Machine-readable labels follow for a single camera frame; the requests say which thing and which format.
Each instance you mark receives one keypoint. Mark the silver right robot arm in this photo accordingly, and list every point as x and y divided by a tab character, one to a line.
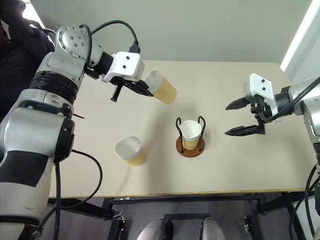
310	112

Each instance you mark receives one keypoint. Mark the grey rounded shape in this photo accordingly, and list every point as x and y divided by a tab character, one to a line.
152	230
212	230

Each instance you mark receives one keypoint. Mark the brown cup holder stand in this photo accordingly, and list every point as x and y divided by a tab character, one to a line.
191	153

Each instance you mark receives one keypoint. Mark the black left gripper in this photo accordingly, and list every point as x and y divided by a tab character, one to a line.
125	83

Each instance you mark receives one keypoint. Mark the black chair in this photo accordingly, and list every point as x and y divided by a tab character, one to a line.
17	62

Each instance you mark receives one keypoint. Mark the tan paper cup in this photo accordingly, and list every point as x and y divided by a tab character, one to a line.
190	132
136	160
165	91

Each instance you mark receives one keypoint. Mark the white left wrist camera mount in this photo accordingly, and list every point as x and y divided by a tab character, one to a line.
127	62

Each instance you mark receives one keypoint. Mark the black metal table frame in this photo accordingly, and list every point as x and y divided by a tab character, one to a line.
187	200

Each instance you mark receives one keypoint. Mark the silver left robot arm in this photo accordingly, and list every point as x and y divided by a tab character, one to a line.
37	125

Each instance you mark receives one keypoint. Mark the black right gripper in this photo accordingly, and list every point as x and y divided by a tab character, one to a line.
261	110

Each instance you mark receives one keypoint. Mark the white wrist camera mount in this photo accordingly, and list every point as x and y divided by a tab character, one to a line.
260	86
127	62

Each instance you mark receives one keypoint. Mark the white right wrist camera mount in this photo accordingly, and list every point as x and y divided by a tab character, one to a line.
260	86

